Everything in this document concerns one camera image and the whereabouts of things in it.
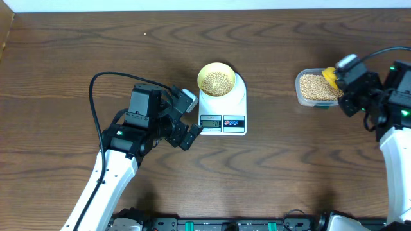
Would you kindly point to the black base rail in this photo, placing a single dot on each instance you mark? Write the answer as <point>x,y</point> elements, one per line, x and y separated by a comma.
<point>133,219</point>

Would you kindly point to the yellow measuring scoop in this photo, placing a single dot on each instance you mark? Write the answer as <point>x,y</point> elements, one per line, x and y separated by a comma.
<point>330,76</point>

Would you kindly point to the soybeans in container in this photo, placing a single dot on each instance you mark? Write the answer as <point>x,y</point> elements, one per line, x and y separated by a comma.
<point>315,87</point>

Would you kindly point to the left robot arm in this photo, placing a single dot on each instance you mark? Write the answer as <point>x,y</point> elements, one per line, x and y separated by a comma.
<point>152,115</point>

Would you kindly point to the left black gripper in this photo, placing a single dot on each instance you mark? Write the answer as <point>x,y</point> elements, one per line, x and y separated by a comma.
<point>175,137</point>

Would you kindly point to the soybeans in bowl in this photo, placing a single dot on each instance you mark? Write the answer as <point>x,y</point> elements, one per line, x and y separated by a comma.
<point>217,84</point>

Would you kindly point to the pale yellow plastic bowl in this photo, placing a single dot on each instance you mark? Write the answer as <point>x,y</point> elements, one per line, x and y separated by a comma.
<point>215,67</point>

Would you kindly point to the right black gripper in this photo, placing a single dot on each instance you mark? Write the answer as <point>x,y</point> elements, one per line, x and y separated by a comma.
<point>347,99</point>

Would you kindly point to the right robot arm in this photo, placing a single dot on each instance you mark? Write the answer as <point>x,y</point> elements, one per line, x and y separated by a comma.
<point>387,113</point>

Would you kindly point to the clear plastic container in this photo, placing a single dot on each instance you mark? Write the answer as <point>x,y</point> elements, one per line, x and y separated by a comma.
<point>311,103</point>

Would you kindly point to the white digital kitchen scale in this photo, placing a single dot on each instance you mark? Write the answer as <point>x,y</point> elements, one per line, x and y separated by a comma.
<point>225,115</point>

